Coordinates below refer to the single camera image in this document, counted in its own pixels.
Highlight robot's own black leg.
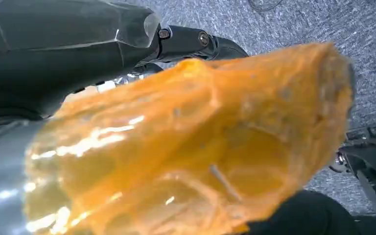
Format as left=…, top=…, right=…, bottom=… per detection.
left=241, top=189, right=376, bottom=235

